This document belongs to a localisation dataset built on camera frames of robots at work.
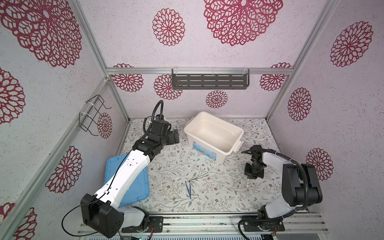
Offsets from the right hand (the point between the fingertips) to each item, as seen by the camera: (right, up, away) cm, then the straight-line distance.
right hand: (248, 174), depth 91 cm
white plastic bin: (-20, +23, +15) cm, 34 cm away
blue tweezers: (-36, -7, -6) cm, 37 cm away
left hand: (-47, +24, -12) cm, 54 cm away
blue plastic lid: (-65, -7, -6) cm, 65 cm away
